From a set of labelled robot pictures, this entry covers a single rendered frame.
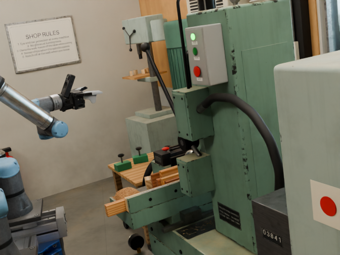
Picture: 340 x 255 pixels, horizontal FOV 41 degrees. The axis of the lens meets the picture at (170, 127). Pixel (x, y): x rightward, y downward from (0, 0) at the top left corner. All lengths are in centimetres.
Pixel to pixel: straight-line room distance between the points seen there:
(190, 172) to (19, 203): 85
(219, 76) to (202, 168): 33
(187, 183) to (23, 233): 86
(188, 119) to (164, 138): 259
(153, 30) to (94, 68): 113
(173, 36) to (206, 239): 68
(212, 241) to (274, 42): 66
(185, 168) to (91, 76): 335
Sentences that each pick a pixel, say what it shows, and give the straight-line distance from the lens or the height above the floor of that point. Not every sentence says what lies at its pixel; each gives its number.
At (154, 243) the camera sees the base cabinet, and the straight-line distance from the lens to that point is 182.
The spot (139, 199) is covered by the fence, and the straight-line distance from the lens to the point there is 155.
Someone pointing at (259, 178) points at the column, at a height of 103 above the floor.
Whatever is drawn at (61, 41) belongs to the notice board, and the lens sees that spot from 457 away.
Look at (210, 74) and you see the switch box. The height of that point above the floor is 135.
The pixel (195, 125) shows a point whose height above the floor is 120.
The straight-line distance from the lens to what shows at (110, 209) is 156.
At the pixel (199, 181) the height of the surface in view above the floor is 101.
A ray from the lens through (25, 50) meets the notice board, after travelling 449.
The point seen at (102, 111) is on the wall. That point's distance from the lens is 473.
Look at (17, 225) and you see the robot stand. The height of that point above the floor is 78.
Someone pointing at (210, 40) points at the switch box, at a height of 144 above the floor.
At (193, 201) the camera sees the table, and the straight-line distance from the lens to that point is 165.
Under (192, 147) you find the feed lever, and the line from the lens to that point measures 145.
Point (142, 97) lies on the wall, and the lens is 489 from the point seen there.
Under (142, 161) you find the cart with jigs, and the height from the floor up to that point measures 54.
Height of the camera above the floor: 150
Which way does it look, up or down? 13 degrees down
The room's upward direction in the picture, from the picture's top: 9 degrees counter-clockwise
